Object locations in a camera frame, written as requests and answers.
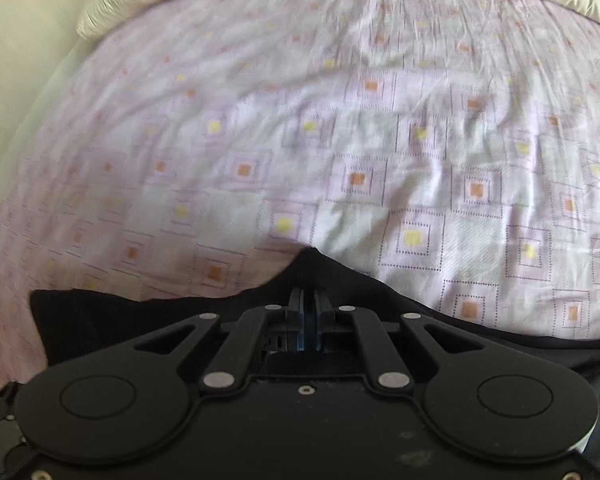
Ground pink patterned bed sheet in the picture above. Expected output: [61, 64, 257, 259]
[0, 0, 600, 401]

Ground black pants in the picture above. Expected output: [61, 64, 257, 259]
[29, 246, 600, 480]

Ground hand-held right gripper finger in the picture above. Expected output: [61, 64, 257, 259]
[310, 287, 487, 392]
[130, 287, 312, 391]

